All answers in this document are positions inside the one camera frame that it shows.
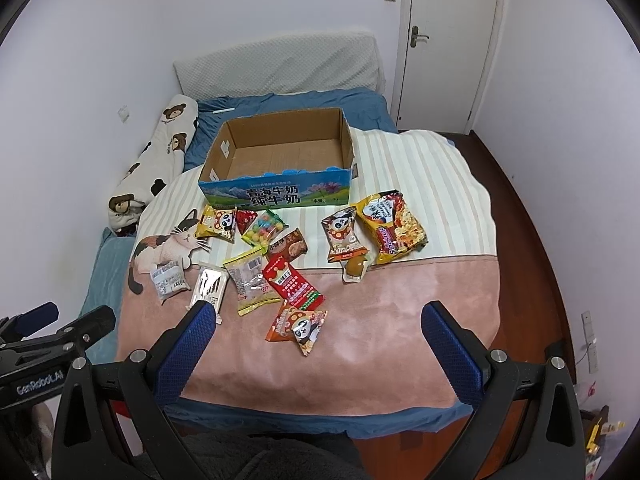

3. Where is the white chocolate stick packet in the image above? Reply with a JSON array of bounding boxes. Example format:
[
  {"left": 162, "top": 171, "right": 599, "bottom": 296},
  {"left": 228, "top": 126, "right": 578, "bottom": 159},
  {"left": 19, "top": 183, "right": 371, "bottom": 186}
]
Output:
[{"left": 186, "top": 266, "right": 229, "bottom": 325}]

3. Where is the clear yellow-edged snack bag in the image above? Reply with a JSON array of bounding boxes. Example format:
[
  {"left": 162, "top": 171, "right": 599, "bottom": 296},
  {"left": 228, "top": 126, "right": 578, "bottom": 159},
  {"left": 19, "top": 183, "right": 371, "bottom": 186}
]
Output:
[{"left": 222, "top": 247, "right": 281, "bottom": 316}]

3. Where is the red crown snack packet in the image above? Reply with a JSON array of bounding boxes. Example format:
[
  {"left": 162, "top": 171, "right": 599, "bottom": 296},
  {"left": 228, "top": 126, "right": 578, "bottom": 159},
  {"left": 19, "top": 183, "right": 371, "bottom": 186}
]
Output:
[{"left": 262, "top": 256, "right": 324, "bottom": 311}]

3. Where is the yellow Korean cheese noodle pack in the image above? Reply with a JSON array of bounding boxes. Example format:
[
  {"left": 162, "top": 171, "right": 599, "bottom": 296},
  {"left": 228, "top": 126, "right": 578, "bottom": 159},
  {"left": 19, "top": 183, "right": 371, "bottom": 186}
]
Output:
[{"left": 355, "top": 190, "right": 428, "bottom": 266}]

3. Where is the small silver grey packet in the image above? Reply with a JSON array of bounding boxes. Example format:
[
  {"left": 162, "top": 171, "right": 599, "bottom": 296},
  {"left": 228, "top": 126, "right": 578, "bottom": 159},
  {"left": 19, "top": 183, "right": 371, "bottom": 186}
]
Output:
[{"left": 150, "top": 261, "right": 191, "bottom": 304}]

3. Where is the white power strip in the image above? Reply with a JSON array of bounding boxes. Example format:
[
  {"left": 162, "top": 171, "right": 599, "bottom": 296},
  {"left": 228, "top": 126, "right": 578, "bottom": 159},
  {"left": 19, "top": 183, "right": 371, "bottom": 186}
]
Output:
[{"left": 582, "top": 311, "right": 599, "bottom": 374}]

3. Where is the yellow panda snack bag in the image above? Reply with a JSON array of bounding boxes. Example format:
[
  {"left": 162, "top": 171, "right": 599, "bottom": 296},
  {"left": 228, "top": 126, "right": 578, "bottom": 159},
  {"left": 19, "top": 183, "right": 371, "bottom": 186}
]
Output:
[{"left": 195, "top": 205, "right": 236, "bottom": 243}]

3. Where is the white bear print pillow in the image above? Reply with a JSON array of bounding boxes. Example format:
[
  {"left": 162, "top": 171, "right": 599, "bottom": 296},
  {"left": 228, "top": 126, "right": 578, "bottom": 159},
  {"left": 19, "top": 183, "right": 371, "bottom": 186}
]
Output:
[{"left": 107, "top": 94, "right": 198, "bottom": 234}]

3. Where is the small red snack packet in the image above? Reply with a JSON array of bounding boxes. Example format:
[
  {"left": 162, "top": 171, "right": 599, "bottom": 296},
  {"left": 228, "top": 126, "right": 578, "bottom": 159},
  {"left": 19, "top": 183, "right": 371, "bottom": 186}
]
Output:
[{"left": 235, "top": 209, "right": 258, "bottom": 235}]

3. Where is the colourful candy bag green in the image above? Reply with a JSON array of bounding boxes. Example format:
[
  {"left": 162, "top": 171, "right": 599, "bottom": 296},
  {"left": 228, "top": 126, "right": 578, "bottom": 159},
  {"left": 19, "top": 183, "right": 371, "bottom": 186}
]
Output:
[{"left": 241, "top": 209, "right": 288, "bottom": 254}]

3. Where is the clear packet with brown egg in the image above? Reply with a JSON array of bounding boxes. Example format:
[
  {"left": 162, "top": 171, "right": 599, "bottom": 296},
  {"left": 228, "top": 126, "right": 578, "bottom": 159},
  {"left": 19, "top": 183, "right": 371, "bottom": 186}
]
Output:
[{"left": 341, "top": 255, "right": 369, "bottom": 284}]

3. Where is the brown cake snack packet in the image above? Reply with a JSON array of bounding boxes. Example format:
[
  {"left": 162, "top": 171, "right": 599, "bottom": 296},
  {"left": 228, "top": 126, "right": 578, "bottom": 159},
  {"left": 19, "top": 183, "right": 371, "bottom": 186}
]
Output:
[{"left": 266, "top": 228, "right": 308, "bottom": 262}]

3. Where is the striped pink cat blanket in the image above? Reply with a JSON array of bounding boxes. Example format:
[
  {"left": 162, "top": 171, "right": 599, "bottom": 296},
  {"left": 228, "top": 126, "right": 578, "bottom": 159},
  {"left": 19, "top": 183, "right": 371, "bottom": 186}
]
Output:
[{"left": 115, "top": 128, "right": 504, "bottom": 417}]

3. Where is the open cardboard milk box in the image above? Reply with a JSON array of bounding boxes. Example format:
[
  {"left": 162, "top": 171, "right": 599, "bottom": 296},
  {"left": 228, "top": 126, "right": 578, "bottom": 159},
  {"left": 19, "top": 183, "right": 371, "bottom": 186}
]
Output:
[{"left": 198, "top": 108, "right": 355, "bottom": 210}]

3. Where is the blue bed sheet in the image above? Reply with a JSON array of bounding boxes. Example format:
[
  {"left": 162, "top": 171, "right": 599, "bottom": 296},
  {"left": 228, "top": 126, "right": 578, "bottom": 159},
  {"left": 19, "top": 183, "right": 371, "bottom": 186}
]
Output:
[{"left": 80, "top": 88, "right": 471, "bottom": 439}]

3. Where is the white door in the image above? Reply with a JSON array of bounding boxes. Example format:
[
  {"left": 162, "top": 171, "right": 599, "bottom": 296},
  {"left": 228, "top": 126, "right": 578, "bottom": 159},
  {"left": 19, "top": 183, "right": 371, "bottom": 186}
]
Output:
[{"left": 392, "top": 0, "right": 503, "bottom": 133}]

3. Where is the white wall socket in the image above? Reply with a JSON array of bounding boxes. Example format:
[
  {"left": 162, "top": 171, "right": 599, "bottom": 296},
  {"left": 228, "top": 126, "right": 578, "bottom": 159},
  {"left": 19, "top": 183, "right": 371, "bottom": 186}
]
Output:
[{"left": 118, "top": 105, "right": 130, "bottom": 122}]

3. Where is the metal door handle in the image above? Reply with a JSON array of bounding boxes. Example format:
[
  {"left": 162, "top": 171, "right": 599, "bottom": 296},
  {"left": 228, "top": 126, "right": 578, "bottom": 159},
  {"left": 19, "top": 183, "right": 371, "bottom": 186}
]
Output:
[{"left": 409, "top": 25, "right": 430, "bottom": 48}]

